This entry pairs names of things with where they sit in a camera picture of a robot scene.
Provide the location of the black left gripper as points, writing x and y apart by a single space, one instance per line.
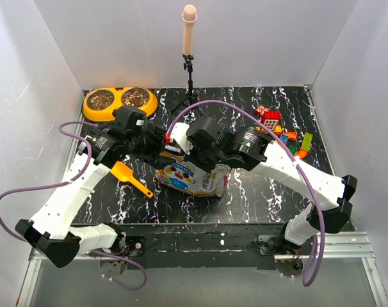
155 157

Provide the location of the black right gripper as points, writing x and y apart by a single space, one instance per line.
191 157

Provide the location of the white cartoon pet food bag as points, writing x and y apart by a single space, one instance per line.
185 177

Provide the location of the yellow plastic food scoop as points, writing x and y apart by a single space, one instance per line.
125 174

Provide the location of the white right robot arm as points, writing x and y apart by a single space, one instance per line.
250 149

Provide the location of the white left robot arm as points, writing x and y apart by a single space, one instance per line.
101 152

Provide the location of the yellow double pet bowl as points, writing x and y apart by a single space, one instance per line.
99 104

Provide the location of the red owl toy block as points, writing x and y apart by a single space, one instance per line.
260 110

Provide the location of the red yellow toy block truck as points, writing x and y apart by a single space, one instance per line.
271 120

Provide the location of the orange curved toy track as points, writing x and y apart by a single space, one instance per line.
292 136

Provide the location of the black tripod stand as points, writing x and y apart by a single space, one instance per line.
191 97

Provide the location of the green toy building brick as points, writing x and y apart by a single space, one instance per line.
306 142

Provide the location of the pink microphone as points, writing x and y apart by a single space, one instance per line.
189 17

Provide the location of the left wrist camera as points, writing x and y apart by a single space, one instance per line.
129 118

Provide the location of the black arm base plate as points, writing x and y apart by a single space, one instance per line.
197 245

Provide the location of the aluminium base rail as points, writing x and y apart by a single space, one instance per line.
220 277

